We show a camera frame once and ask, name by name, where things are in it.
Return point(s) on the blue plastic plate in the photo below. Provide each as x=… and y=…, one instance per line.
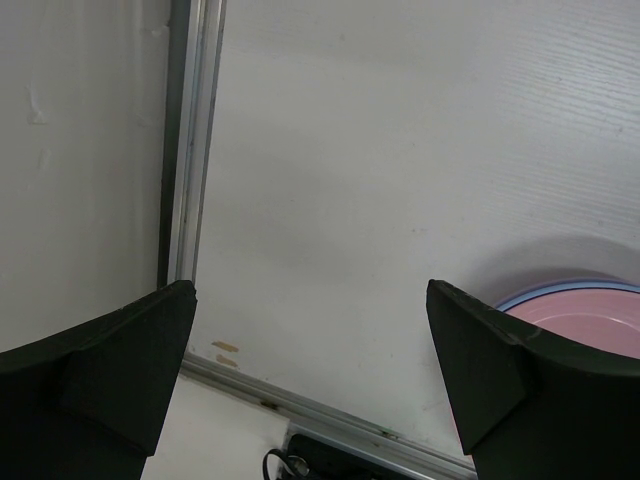
x=537, y=292

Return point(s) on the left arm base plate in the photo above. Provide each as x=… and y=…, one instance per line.
x=311, y=457

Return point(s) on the pink plastic plate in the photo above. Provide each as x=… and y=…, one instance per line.
x=605, y=319

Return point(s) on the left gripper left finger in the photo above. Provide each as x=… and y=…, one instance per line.
x=90, y=402

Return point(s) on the aluminium table frame rail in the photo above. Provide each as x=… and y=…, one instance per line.
x=196, y=31

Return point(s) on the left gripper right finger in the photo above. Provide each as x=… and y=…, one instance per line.
x=528, y=403

